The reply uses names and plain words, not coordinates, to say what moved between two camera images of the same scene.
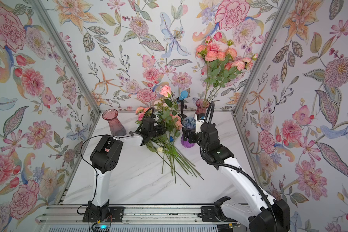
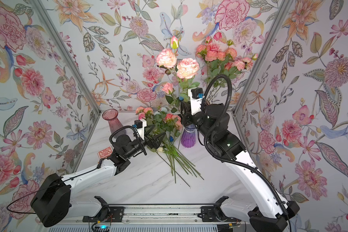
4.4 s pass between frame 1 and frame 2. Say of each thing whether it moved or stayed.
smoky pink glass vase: stayed
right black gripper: moved
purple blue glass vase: stayed
